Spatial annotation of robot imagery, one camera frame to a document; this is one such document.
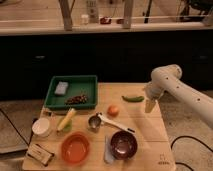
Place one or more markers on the green pepper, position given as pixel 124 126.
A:
pixel 133 99

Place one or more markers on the metal measuring cup white handle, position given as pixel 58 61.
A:
pixel 96 120

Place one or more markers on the red object background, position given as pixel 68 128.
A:
pixel 105 20

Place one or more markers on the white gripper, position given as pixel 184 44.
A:
pixel 153 92

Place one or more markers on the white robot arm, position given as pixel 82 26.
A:
pixel 167 78

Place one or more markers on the yellow corn cob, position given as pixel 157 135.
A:
pixel 66 119

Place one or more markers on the purple bowl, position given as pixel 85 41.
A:
pixel 123 145

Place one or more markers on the grey sponge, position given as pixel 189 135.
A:
pixel 61 88

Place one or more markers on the orange fruit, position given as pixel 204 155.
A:
pixel 113 110

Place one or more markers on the brown white wooden block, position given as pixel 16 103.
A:
pixel 40 154

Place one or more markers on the white bottle background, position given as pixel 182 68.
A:
pixel 85 19

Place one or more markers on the green plastic tray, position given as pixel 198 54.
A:
pixel 78 85

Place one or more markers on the orange bowl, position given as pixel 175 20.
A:
pixel 74 149

